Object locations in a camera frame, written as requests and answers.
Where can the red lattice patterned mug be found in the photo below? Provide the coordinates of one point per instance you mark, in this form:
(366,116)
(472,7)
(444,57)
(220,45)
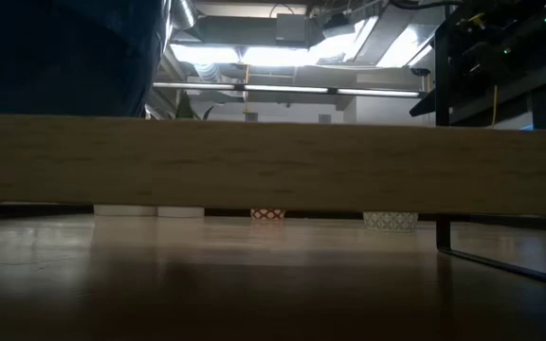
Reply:
(267,214)

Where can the green leaf patterned mug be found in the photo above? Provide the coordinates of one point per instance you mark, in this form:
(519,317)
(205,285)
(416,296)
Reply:
(390,221)

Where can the dark blue mug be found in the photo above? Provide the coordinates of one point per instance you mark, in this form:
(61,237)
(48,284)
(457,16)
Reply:
(64,61)

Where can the light wooden shelf board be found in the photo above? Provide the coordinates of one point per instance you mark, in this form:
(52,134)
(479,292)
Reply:
(273,166)

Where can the long linear ceiling light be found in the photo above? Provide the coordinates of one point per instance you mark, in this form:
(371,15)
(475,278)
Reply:
(282,88)

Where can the green pointed-leaf plant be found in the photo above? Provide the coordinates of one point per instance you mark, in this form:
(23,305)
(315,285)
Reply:
(185,110)

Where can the grey ceiling box unit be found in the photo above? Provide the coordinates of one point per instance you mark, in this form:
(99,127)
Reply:
(292,27)

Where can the small black mounted device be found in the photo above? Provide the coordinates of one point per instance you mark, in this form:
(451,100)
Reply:
(420,71)

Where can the dark square wall panel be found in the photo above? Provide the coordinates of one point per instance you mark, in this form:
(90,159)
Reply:
(250,117)
(324,119)

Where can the silver round ventilation duct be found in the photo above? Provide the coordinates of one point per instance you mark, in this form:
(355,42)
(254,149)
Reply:
(184,12)

